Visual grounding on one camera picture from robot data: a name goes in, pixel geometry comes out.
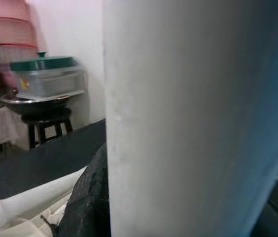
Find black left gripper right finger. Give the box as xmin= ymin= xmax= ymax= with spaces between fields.
xmin=251 ymin=202 xmax=278 ymax=237

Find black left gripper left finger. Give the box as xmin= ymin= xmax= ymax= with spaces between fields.
xmin=55 ymin=143 xmax=111 ymax=237

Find white plastic children table top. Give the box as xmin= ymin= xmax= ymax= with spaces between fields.
xmin=0 ymin=195 xmax=68 ymax=237

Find white plastic table leg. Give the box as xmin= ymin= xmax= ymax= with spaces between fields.
xmin=102 ymin=0 xmax=278 ymax=237
xmin=0 ymin=165 xmax=88 ymax=237

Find black table cloth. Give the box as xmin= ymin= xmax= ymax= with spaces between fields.
xmin=0 ymin=118 xmax=278 ymax=223

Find black round stool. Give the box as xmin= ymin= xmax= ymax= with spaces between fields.
xmin=22 ymin=108 xmax=73 ymax=150

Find black metal bowl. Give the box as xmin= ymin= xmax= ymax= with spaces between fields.
xmin=0 ymin=95 xmax=72 ymax=117

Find clear plastic storage box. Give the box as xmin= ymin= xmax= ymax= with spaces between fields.
xmin=13 ymin=66 xmax=85 ymax=98

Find green plastic lid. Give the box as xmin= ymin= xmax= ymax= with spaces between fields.
xmin=10 ymin=51 xmax=78 ymax=72

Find pink stacked plastic containers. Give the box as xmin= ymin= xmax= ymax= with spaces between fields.
xmin=0 ymin=0 xmax=37 ymax=57

